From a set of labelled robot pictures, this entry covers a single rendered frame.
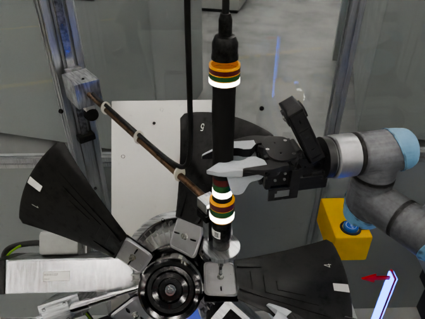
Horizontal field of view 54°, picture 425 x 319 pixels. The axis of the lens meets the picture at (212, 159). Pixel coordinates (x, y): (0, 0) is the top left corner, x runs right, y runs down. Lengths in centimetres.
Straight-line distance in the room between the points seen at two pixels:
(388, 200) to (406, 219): 5
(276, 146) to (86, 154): 82
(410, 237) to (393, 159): 13
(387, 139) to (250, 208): 102
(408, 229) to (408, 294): 158
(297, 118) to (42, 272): 67
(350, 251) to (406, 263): 97
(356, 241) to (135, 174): 60
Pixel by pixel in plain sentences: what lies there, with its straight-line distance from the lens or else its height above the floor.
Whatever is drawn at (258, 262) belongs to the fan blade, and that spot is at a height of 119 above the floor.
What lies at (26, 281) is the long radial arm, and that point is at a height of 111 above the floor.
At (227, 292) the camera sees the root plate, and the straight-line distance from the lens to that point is 83.
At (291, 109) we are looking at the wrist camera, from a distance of 62.
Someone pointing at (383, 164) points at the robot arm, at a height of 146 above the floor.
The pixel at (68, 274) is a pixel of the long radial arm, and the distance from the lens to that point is 101.
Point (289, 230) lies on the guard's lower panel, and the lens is 180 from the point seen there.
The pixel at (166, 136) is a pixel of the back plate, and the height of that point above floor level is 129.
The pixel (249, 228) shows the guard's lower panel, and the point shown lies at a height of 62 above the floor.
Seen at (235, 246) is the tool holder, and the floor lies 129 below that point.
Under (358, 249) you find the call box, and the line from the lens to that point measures 119.
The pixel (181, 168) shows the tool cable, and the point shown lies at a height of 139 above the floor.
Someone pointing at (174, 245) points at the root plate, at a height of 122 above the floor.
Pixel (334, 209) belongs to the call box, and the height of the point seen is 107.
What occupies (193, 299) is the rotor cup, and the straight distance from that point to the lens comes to 80.
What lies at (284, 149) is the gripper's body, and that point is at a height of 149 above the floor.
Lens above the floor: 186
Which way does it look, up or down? 35 degrees down
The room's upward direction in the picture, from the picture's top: straight up
